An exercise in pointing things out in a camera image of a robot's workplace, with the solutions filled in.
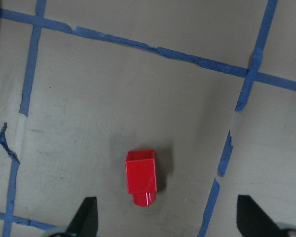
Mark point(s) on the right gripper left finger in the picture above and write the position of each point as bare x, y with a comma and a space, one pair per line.
85, 221

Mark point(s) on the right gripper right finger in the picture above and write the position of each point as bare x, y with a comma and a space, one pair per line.
252, 221

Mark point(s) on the red toy block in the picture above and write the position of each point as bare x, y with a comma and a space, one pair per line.
141, 177

